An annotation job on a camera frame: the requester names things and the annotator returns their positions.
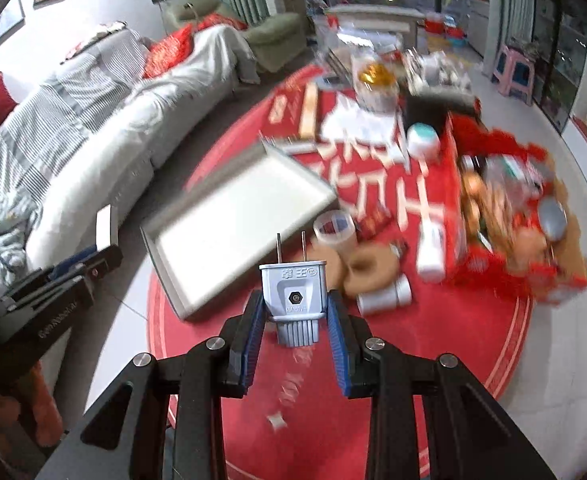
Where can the white pill bottle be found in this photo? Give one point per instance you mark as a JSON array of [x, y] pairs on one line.
[[430, 259]]

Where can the white crumpled paper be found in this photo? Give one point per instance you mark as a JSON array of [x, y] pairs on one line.
[[347, 121]]

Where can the red round table mat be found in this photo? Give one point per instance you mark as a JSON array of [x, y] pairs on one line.
[[294, 422]]

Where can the pink plastic stool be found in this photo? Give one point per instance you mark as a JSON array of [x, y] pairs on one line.
[[514, 73]]

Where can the grey rectangular tray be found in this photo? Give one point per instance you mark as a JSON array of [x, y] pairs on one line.
[[215, 235]]

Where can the white power plug adapter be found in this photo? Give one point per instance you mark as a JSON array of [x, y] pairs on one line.
[[295, 294]]

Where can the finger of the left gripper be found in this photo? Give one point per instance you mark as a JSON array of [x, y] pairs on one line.
[[42, 277], [95, 268]]

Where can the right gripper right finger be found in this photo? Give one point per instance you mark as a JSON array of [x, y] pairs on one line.
[[347, 336]]

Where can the green armchair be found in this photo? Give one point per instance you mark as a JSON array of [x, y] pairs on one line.
[[275, 41]]

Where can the flat red gift box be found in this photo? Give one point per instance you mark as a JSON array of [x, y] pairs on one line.
[[292, 113]]

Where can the red cardboard box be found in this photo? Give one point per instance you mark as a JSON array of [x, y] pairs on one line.
[[494, 239]]

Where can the red embroidered cushion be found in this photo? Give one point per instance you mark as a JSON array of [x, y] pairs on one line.
[[169, 52]]

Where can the metal tin can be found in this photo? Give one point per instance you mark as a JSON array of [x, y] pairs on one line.
[[552, 218]]

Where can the black box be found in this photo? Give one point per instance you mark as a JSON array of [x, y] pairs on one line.
[[432, 109]]

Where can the gold lid glass jar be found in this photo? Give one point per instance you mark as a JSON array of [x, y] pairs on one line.
[[376, 88]]

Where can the grey covered sofa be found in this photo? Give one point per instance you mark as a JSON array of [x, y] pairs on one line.
[[94, 132]]

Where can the red cigarette box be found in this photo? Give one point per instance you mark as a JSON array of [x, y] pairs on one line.
[[373, 223]]

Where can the small white box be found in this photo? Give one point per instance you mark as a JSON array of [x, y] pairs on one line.
[[106, 228]]

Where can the white cream jar teal lid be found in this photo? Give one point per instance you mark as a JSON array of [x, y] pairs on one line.
[[423, 142]]

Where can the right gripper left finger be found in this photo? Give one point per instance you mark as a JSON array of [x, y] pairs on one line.
[[246, 332]]

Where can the light blue blanket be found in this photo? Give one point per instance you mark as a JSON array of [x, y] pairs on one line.
[[19, 215]]

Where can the white bottle yellow label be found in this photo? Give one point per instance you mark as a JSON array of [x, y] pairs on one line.
[[396, 295]]

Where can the white tape roll blue print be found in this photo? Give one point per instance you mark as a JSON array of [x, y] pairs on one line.
[[335, 229]]

